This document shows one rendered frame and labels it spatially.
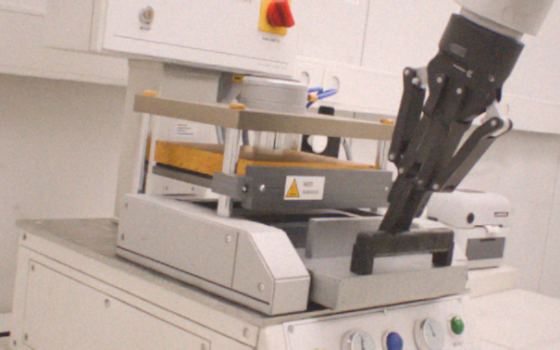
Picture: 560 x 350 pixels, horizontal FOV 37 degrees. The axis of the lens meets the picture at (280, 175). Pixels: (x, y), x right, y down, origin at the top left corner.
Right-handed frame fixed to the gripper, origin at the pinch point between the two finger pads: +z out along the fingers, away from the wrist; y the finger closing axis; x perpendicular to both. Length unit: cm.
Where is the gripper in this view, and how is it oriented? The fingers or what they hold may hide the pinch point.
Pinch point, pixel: (402, 210)
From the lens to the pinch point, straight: 86.1
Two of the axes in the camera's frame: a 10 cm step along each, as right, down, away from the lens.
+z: -3.6, 8.7, 3.3
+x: 7.1, 0.3, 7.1
